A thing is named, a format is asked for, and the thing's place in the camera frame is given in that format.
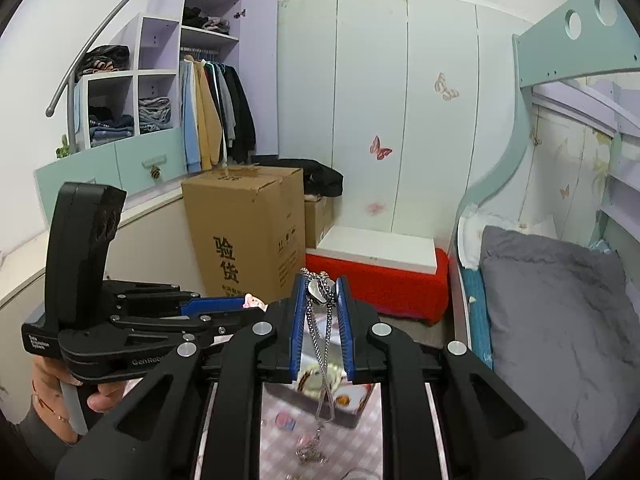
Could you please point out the black bag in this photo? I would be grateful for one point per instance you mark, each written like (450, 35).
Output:
(320, 177)

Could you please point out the blue bed sheet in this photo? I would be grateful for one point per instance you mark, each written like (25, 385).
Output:
(475, 315)

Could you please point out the grey blanket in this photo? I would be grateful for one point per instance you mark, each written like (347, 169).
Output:
(550, 320)

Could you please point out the mint green drawer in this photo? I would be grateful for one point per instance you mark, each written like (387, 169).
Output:
(75, 167)
(150, 152)

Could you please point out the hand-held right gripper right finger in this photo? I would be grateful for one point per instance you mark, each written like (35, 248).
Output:
(346, 330)

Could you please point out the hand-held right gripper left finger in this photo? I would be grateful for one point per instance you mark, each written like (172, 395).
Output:
(298, 330)

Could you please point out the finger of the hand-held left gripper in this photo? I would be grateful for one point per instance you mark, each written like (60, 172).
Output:
(240, 322)
(215, 306)

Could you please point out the purple stepped shelf unit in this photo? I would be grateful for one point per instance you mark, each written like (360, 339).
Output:
(160, 45)

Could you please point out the folded grey clothes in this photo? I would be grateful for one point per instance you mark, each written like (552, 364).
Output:
(155, 115)

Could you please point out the small cardboard box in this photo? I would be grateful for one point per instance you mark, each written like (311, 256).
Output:
(317, 220)

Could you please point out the green toy plant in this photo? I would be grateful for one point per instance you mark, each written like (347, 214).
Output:
(62, 147)

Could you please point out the purple bed wall shelves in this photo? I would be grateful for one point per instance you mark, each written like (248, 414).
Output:
(620, 195)

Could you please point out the white board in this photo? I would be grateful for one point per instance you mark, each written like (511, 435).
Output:
(375, 250)

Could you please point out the mint green bunk bed frame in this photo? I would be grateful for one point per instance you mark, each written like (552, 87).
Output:
(550, 55)

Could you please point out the large cardboard box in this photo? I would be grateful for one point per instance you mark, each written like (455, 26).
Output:
(240, 220)

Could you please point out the folded blue jeans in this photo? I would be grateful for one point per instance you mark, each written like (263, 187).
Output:
(110, 125)

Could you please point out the dark clothes pile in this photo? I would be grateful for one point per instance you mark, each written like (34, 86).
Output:
(107, 60)

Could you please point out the white wardrobe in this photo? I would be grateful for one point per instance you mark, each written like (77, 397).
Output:
(440, 170)

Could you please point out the purple wardrobe door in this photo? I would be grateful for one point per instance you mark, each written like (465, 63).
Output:
(260, 75)

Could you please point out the beige low cabinet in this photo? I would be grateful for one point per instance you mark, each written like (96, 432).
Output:
(150, 240)

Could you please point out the white pillow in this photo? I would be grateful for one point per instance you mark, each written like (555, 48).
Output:
(472, 240)

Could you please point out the pink hair clip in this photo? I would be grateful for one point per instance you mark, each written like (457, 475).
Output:
(254, 303)

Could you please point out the dark metal tin box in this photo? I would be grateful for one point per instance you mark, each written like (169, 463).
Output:
(280, 397)

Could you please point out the row of hanging clothes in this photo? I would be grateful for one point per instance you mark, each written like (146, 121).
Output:
(215, 110)

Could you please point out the small butterfly sticker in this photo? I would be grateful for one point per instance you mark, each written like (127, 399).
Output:
(536, 139)
(565, 191)

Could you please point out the person's left forearm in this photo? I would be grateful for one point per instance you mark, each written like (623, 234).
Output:
(35, 435)

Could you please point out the beige butterfly sticker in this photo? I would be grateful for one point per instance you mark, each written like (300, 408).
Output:
(446, 87)

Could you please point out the pale pink butterfly sticker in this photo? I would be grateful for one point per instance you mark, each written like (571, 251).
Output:
(375, 208)

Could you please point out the shelf unit with clothes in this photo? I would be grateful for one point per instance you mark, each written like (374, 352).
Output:
(100, 25)

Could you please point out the folded dark and pink clothes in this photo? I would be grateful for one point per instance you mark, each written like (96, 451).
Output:
(205, 21)

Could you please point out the pine cone drawer charm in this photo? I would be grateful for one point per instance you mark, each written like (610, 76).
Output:
(155, 172)

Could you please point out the person's left hand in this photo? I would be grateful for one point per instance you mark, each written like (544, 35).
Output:
(50, 385)

